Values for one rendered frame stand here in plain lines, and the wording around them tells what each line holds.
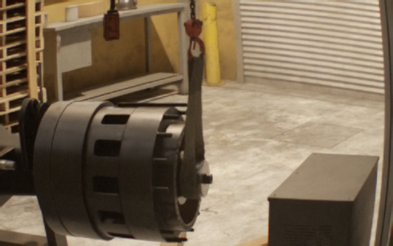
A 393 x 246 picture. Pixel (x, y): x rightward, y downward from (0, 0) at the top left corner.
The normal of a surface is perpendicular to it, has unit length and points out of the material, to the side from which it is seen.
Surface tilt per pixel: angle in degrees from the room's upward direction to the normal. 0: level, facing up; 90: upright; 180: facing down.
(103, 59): 90
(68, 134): 43
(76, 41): 90
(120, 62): 90
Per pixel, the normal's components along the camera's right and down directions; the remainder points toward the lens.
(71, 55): 0.76, 0.11
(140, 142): -0.21, -0.52
